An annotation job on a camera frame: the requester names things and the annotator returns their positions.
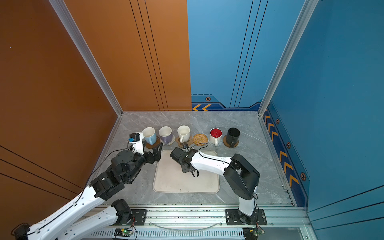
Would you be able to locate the scratched brown wooden round coaster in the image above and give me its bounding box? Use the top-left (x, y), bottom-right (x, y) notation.
top-left (145, 139), bottom-right (161, 149)

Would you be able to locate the cork paw print coaster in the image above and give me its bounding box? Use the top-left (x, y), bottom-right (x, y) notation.
top-left (176, 137), bottom-right (193, 148)

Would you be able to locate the white mug blue handle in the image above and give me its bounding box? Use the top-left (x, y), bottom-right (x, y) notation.
top-left (142, 127), bottom-right (157, 146)

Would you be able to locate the white multicolour rope coaster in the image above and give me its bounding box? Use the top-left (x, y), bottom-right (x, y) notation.
top-left (161, 135), bottom-right (176, 146)

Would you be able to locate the white mug purple handle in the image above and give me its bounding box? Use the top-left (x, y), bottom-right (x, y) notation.
top-left (159, 126), bottom-right (173, 143)

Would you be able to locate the woven rattan round coaster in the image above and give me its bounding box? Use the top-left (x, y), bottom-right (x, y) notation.
top-left (193, 134), bottom-right (209, 147)

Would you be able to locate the plain white mug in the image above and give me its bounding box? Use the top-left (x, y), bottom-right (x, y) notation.
top-left (177, 126), bottom-right (190, 143)

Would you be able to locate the red inside white mug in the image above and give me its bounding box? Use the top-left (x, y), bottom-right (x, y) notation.
top-left (209, 128), bottom-right (223, 138)

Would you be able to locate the plain brown wooden round coaster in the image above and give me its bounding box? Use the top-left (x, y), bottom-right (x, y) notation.
top-left (223, 135), bottom-right (240, 148)

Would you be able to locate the black mug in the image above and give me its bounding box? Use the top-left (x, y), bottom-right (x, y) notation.
top-left (227, 128), bottom-right (241, 144)

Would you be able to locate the light blue woven coaster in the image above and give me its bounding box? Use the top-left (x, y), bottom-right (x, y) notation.
top-left (209, 136), bottom-right (223, 147)

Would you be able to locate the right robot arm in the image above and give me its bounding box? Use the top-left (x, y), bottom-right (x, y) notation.
top-left (170, 148), bottom-right (261, 225)

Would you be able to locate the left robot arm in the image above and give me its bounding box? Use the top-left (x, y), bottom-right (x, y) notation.
top-left (11, 143), bottom-right (163, 240)

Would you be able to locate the white serving tray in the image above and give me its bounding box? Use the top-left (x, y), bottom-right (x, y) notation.
top-left (153, 150), bottom-right (220, 194)

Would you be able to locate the left green circuit board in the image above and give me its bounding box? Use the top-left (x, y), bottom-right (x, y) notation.
top-left (114, 229), bottom-right (134, 239)

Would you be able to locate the right circuit board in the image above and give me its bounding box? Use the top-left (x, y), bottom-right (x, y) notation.
top-left (243, 228), bottom-right (265, 240)

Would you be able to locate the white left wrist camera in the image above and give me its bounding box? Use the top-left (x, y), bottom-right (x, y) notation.
top-left (128, 132), bottom-right (144, 155)

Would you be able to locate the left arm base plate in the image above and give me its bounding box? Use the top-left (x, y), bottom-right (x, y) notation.
top-left (112, 209), bottom-right (147, 227)

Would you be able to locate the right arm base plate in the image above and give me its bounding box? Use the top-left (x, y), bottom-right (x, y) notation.
top-left (225, 208), bottom-right (268, 226)

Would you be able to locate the aluminium front rail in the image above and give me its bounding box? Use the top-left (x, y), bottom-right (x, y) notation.
top-left (81, 205), bottom-right (317, 240)

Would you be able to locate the aluminium corner post left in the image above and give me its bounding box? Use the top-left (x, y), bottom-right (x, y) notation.
top-left (49, 0), bottom-right (123, 117)

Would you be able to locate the aluminium corner post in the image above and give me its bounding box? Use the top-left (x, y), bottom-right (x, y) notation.
top-left (258, 0), bottom-right (319, 117)
top-left (49, 0), bottom-right (123, 117)

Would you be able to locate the aluminium corner post right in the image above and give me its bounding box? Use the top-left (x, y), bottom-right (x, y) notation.
top-left (258, 0), bottom-right (319, 117)

